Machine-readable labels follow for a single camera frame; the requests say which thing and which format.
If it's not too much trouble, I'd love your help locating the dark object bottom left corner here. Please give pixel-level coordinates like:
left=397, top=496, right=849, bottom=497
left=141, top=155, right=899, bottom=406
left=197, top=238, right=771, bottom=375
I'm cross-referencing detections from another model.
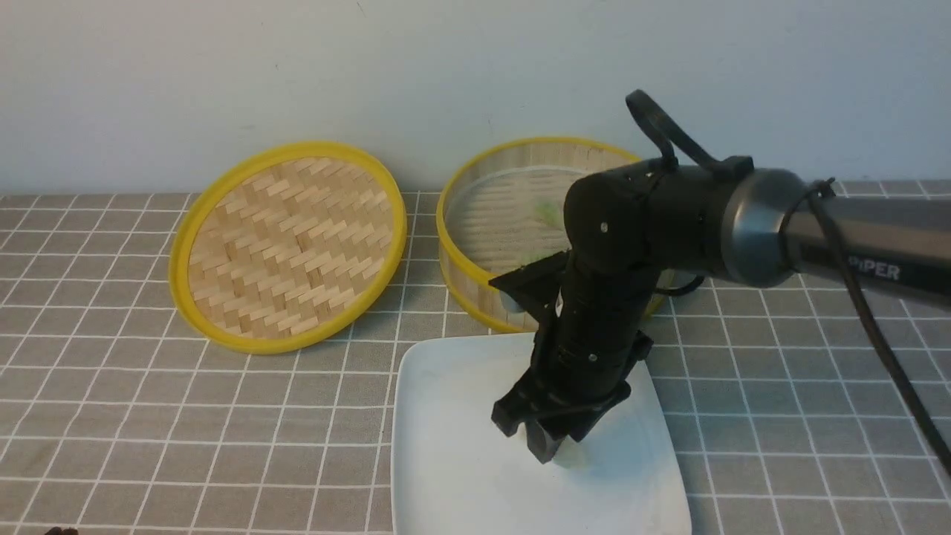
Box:
left=45, top=526, right=79, bottom=535

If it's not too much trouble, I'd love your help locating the bamboo steamer basket yellow rim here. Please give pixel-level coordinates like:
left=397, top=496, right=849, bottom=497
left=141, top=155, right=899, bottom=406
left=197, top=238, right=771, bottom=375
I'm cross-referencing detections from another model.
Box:
left=435, top=137, right=637, bottom=333

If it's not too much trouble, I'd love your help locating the pale dumpling front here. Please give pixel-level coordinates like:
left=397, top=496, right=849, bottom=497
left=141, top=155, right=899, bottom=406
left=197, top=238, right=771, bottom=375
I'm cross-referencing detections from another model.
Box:
left=552, top=438, right=592, bottom=473

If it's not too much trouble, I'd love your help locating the white square plate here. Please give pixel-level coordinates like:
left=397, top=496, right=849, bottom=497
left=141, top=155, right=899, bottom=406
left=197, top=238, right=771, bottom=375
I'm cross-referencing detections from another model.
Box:
left=391, top=333, right=692, bottom=534

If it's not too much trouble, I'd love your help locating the grey checked tablecloth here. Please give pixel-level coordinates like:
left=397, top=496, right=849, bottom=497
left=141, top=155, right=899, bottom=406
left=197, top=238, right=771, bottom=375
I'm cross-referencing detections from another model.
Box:
left=1, top=192, right=949, bottom=534

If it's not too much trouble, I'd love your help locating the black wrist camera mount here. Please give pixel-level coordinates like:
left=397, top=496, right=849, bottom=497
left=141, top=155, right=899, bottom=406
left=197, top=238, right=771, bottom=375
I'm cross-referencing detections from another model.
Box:
left=488, top=250, right=568, bottom=326

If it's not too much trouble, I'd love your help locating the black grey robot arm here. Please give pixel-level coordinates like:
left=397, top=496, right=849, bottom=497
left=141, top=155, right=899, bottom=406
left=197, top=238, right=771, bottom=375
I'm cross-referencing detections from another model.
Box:
left=490, top=157, right=949, bottom=468

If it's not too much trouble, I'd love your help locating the bamboo steamer lid yellow rim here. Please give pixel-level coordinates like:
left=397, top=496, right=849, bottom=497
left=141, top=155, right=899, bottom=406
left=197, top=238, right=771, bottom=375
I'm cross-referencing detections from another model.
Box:
left=169, top=141, right=408, bottom=354

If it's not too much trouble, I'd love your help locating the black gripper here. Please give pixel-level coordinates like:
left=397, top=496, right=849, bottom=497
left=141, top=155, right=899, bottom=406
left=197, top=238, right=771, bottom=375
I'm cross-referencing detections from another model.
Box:
left=490, top=253, right=662, bottom=464

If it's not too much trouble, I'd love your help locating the green dumpling centre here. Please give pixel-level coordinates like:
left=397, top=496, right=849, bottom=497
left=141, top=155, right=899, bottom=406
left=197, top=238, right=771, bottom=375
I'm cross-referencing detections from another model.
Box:
left=532, top=200, right=564, bottom=230

